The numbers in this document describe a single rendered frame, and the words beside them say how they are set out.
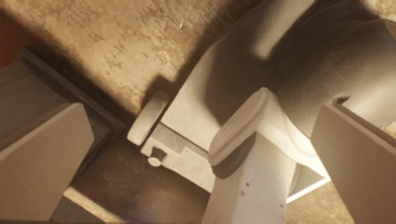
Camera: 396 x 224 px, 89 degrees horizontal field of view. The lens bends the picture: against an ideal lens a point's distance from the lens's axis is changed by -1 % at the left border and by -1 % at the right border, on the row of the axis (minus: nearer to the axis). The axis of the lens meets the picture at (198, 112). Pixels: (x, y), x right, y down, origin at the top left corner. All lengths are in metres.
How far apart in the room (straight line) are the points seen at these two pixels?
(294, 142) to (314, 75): 0.11
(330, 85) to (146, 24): 0.55
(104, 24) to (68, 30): 0.15
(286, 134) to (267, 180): 0.10
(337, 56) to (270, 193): 0.25
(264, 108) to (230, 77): 0.17
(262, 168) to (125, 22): 0.59
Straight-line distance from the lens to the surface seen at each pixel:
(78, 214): 0.65
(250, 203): 0.38
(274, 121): 0.36
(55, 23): 0.93
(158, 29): 0.70
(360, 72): 0.33
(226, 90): 0.51
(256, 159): 0.41
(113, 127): 0.96
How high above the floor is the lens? 0.62
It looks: 54 degrees down
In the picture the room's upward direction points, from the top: 156 degrees counter-clockwise
